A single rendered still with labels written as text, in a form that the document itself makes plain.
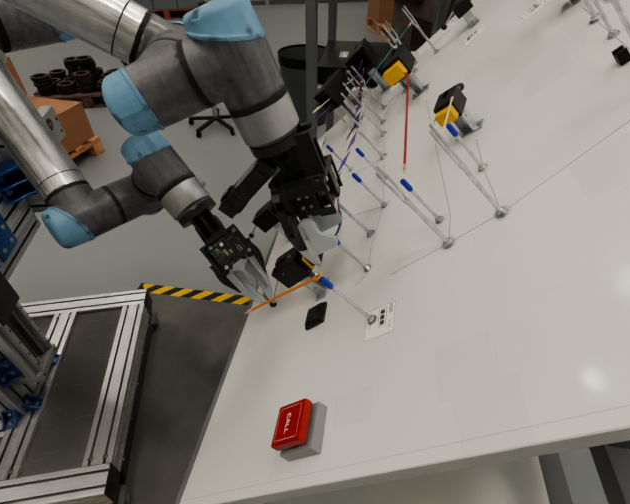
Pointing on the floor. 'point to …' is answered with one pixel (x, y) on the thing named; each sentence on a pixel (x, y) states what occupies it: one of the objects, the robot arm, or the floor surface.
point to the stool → (211, 121)
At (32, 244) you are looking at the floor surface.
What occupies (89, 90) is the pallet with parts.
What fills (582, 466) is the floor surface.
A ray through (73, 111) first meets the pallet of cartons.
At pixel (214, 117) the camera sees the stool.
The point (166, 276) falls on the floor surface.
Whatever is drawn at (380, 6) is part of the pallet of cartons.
